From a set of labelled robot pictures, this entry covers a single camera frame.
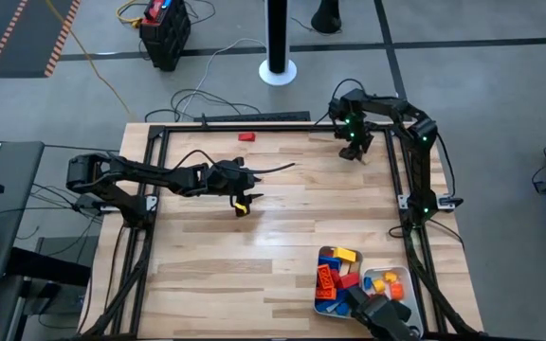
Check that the black pole white base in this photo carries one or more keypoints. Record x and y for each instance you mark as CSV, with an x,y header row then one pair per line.
x,y
278,33

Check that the black round stand base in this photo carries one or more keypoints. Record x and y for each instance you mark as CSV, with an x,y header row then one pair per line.
x,y
326,16

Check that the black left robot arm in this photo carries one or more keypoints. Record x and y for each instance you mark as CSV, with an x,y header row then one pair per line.
x,y
135,177

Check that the yellow small square brick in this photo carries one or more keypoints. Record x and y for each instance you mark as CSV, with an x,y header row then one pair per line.
x,y
378,286

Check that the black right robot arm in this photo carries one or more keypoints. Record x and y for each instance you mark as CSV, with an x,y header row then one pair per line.
x,y
415,142

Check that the grey frame corner plate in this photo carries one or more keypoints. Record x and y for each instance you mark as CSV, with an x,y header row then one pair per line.
x,y
150,202
406,201

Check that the black metal table frame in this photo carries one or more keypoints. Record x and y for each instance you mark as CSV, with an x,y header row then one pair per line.
x,y
278,128

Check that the red wedge toy block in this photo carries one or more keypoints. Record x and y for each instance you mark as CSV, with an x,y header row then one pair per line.
x,y
247,137

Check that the yellow tape tag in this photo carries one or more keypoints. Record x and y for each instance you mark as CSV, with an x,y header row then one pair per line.
x,y
241,207

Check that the black power strip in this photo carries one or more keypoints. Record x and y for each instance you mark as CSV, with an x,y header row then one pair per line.
x,y
254,116

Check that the black frame clamp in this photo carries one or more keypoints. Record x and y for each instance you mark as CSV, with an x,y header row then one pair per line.
x,y
203,121

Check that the black bulky device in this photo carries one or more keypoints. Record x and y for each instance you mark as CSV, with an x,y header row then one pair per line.
x,y
382,315

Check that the black side desk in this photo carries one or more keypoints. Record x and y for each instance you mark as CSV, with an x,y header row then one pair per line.
x,y
12,213

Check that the grey arm base box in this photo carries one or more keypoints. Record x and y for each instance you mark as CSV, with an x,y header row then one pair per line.
x,y
449,202

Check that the black mat striped edges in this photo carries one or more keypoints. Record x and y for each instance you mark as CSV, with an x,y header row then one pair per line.
x,y
17,28

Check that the white plastic bin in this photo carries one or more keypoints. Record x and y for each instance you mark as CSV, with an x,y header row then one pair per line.
x,y
410,289
356,258

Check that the red arch toy brick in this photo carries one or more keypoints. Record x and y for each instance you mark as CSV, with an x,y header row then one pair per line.
x,y
335,276

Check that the blue rounded toy brick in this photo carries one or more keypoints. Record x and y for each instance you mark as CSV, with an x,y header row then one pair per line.
x,y
368,282

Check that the orange small toy block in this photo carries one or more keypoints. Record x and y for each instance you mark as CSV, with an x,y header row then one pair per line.
x,y
396,291

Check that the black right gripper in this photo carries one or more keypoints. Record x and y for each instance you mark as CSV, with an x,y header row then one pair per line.
x,y
353,128

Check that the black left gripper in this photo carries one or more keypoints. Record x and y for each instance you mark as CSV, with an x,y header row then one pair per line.
x,y
228,179

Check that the yellow small rounded block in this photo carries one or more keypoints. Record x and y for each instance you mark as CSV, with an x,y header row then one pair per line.
x,y
390,276

